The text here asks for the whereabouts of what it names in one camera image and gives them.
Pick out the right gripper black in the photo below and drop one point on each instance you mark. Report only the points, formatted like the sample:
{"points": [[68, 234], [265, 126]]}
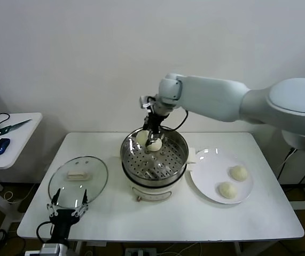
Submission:
{"points": [[154, 124]]}

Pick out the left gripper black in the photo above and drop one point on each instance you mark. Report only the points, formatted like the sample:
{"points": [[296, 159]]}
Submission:
{"points": [[61, 221]]}

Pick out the white steamed baozi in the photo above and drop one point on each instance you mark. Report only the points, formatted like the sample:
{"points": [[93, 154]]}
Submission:
{"points": [[227, 190], [142, 137], [156, 146], [239, 173]]}

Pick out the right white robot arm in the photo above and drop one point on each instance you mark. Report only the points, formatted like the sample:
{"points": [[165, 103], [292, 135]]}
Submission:
{"points": [[216, 98]]}

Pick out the stainless steel steamer basket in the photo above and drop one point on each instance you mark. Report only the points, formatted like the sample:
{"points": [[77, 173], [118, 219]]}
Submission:
{"points": [[177, 138]]}

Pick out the white electric cooker base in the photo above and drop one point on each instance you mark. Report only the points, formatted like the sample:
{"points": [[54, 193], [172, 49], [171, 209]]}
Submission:
{"points": [[152, 193]]}

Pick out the white round plate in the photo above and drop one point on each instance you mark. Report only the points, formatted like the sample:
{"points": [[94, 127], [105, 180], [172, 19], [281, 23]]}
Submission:
{"points": [[208, 173]]}

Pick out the white side table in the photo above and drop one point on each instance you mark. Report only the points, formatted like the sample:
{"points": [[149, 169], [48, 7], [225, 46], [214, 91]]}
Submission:
{"points": [[21, 149]]}

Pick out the blue computer mouse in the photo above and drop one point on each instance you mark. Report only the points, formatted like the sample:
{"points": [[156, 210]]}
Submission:
{"points": [[0, 146]]}

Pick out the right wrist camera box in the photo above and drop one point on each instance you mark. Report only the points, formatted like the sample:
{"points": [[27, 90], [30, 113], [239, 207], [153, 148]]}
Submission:
{"points": [[144, 101]]}

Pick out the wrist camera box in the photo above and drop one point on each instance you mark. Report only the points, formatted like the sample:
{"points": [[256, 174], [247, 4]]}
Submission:
{"points": [[144, 101], [50, 250]]}

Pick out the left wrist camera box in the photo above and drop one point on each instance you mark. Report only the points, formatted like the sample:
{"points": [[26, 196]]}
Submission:
{"points": [[50, 250]]}

